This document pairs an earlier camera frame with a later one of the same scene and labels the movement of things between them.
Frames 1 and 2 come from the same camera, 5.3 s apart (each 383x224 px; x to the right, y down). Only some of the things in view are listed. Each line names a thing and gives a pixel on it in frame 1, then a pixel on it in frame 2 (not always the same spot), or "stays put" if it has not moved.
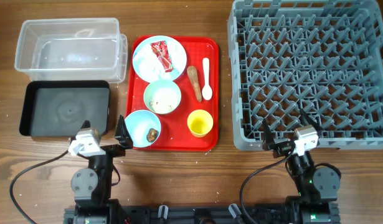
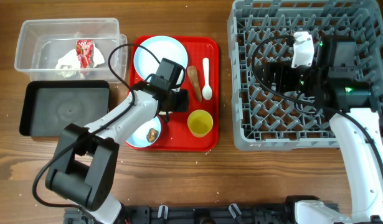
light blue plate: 147,65 stays put
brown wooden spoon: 192,72 stays put
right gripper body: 281,149 to 289,79
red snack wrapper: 161,50 to 85,50
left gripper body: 114,150 to 180,100
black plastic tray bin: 58,109 stays put
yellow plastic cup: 199,122 stays put
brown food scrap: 152,135 stays put
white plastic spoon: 207,93 stays put
